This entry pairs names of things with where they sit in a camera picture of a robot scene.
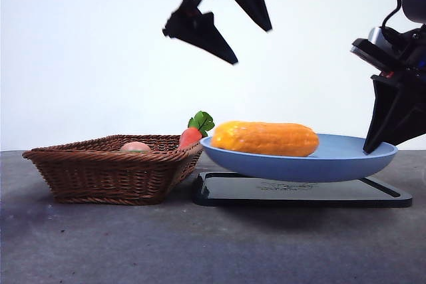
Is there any pale brown egg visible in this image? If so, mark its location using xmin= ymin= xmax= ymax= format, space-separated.
xmin=119 ymin=142 xmax=151 ymax=153

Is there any brown woven wicker basket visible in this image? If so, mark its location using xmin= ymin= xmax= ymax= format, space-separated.
xmin=22 ymin=134 xmax=204 ymax=206

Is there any yellow orange corn cob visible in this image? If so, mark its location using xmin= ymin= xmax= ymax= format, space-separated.
xmin=210 ymin=120 xmax=320 ymax=158

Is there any orange carrot with green leaves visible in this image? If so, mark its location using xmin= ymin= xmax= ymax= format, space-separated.
xmin=177 ymin=110 xmax=215 ymax=150

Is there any black rectangular tray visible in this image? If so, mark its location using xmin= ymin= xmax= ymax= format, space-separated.
xmin=192 ymin=171 xmax=413 ymax=208

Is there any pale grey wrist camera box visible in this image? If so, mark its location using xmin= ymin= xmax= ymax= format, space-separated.
xmin=349 ymin=26 xmax=405 ymax=72

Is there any blue round plate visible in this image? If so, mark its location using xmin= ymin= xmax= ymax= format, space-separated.
xmin=199 ymin=133 xmax=399 ymax=184

